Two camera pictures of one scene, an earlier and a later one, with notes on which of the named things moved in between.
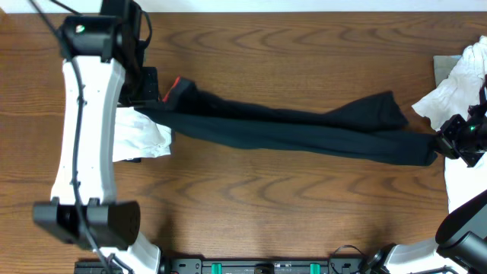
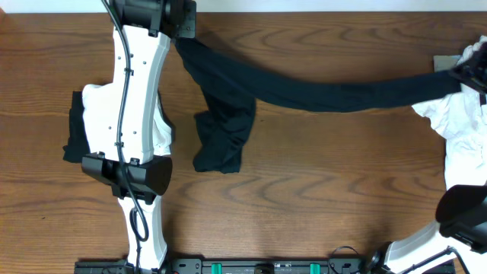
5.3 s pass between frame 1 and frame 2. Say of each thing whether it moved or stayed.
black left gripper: moved
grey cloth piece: stayed
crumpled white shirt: stayed
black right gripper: moved
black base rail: stayed
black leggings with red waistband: moved
